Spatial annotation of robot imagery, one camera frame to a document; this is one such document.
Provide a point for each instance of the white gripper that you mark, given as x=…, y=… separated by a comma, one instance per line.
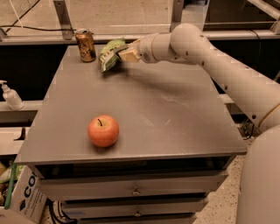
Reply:
x=145, y=49

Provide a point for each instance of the green jalapeno chip bag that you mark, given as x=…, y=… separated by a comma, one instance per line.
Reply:
x=108, y=56

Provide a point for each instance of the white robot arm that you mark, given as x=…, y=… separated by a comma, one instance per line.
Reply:
x=256, y=95

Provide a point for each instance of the orange soda can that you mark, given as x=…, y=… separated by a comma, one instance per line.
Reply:
x=85, y=42

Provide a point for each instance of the red apple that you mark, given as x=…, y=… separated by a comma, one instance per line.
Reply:
x=103, y=131

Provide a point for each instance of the grey drawer cabinet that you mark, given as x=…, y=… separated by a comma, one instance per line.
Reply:
x=176, y=140

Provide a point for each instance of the white pump bottle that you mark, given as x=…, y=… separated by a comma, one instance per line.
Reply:
x=11, y=96

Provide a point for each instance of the white cardboard box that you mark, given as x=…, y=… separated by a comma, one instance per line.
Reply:
x=27, y=201

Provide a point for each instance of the metal rail frame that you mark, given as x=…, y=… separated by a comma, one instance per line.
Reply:
x=43, y=22

